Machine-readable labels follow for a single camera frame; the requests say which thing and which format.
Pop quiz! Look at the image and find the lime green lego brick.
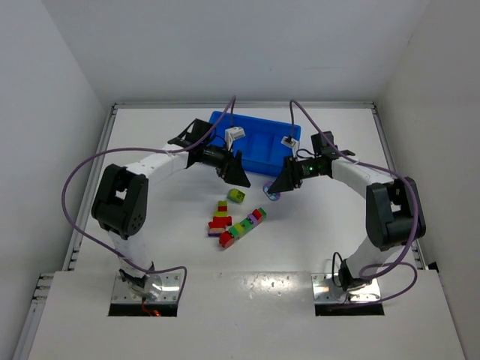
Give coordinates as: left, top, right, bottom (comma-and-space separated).
227, 188, 245, 204

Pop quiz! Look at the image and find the red lime lego stack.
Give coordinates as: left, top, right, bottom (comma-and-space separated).
207, 200, 233, 237

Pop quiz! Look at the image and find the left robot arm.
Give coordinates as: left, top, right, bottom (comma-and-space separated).
91, 119, 251, 299

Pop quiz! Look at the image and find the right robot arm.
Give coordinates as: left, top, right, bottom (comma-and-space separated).
265, 131, 426, 291

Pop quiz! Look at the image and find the blue divided plastic bin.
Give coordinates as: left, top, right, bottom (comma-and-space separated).
211, 114, 302, 177

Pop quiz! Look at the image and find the long lego brick row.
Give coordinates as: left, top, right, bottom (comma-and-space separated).
218, 208, 267, 249

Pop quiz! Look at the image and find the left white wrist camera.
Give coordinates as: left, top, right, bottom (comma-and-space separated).
224, 127, 245, 149

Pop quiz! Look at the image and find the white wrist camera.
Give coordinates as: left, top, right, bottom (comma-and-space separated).
224, 127, 245, 149
281, 136, 299, 154

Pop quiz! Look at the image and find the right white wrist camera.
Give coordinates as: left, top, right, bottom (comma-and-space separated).
281, 136, 299, 154

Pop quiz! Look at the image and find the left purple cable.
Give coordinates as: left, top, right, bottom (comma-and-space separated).
61, 95, 237, 301

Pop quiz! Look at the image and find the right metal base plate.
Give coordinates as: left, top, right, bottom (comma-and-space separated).
311, 271, 382, 304

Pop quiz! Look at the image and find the metal base plate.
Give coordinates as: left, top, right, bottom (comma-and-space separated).
311, 271, 382, 304
111, 272, 182, 305

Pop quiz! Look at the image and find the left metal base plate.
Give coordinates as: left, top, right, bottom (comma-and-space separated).
111, 272, 182, 305

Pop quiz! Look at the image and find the right aluminium rail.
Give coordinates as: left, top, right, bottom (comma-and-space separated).
372, 106, 428, 270

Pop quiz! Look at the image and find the aluminium rail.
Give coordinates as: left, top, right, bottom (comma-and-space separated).
372, 106, 428, 270
62, 104, 117, 271

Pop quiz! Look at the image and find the left aluminium rail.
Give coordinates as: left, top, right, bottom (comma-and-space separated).
62, 104, 117, 271

